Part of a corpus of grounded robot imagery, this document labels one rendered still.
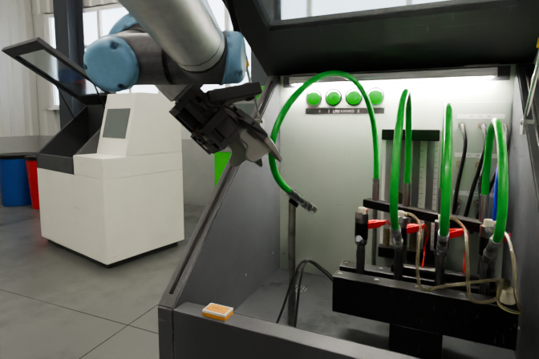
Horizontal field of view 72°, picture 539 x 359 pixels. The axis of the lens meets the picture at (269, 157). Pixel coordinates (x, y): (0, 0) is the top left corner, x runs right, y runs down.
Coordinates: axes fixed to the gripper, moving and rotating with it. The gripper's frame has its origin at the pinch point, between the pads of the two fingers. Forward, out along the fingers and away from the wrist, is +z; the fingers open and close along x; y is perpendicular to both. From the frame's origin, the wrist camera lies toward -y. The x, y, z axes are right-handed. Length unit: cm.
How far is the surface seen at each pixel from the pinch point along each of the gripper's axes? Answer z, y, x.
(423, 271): 40.7, -3.4, 7.6
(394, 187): 14.5, -3.3, 19.2
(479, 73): 25, -51, 12
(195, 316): 10.2, 30.9, -7.7
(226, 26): -43, -283, -385
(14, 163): -117, 15, -590
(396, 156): 11.6, -7.6, 19.6
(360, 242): 27.1, -0.1, 2.2
